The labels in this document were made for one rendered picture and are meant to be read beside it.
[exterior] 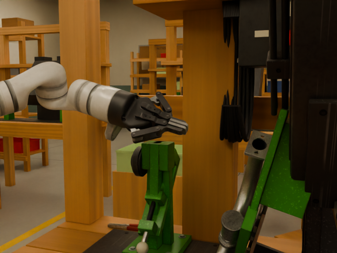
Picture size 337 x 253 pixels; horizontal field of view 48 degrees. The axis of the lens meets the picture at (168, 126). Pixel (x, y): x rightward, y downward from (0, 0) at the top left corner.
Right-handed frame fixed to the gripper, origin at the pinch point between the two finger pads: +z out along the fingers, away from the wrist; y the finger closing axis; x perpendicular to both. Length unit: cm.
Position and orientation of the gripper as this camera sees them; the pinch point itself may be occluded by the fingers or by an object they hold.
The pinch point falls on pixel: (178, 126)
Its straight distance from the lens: 75.8
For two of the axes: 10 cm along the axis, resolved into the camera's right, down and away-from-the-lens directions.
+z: 9.1, 2.9, -3.0
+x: 0.8, 5.9, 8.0
